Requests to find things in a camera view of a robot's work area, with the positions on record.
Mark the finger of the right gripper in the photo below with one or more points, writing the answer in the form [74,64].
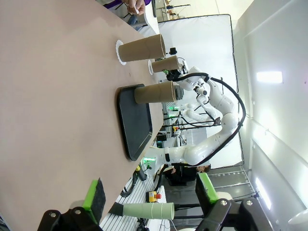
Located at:
[165,71]

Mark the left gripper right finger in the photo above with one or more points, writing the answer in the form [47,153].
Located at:
[209,192]

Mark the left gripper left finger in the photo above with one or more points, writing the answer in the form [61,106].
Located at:
[95,199]

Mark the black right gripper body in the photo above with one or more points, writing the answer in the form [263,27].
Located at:
[173,75]

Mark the tall tan cup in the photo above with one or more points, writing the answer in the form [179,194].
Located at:
[166,64]
[142,49]
[154,93]

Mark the white doily coaster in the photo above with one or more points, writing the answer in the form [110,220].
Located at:
[149,67]
[117,49]

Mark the white lab robot arm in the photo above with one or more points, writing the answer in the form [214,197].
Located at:
[192,113]

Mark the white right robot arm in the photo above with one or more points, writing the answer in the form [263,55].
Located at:
[204,149]

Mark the person's right forearm purple sleeve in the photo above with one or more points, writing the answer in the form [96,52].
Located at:
[113,2]

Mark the stack of pale green cups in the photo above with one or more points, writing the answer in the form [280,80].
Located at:
[149,210]

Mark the person's right hand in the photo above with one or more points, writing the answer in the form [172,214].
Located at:
[137,6]

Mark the seated person in black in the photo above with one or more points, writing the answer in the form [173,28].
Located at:
[183,175]

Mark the white backdrop screen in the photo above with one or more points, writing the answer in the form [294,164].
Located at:
[204,36]

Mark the white rounded table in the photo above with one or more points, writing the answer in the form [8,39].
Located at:
[151,19]

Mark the yellow emergency stop box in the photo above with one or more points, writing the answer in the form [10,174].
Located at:
[151,196]

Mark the black plastic tray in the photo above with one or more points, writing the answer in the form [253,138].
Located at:
[137,130]

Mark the person in purple hoodie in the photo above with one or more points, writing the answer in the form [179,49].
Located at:
[148,2]

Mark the rectangular ceiling light panel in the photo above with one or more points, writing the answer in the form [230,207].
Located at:
[269,77]

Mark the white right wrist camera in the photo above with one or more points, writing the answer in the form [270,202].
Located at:
[184,65]

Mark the small black camera box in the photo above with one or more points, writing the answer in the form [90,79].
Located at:
[172,51]

